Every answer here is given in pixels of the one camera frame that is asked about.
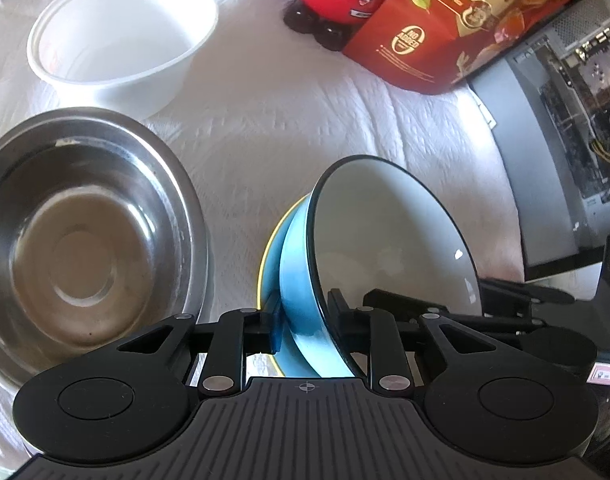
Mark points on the red quail eggs bag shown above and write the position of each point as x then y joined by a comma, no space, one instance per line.
427,46

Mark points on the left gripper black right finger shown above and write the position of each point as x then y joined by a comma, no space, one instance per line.
385,349

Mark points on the blue ceramic bowl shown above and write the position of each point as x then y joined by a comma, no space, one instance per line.
369,224

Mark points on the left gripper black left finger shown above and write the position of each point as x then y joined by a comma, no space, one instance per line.
127,398

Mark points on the white computer case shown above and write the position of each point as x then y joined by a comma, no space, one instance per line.
549,98

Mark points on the stainless steel bowl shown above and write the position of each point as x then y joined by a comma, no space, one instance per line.
101,234

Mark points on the white yellow-rimmed bowl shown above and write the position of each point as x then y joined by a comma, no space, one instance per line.
288,360

